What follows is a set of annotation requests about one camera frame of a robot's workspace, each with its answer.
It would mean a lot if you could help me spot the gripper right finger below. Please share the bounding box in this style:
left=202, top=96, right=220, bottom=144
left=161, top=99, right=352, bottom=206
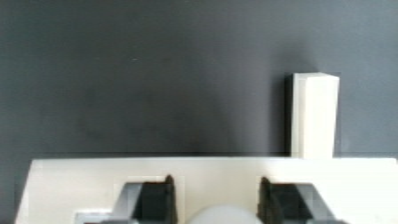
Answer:
left=257, top=178, right=344, bottom=224

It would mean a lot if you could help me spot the white cabinet body box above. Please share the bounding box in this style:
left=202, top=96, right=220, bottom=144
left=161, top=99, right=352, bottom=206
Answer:
left=14, top=157, right=398, bottom=224

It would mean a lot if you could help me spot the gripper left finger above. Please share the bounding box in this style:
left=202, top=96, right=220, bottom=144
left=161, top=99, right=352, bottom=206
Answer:
left=108, top=176, right=177, bottom=224

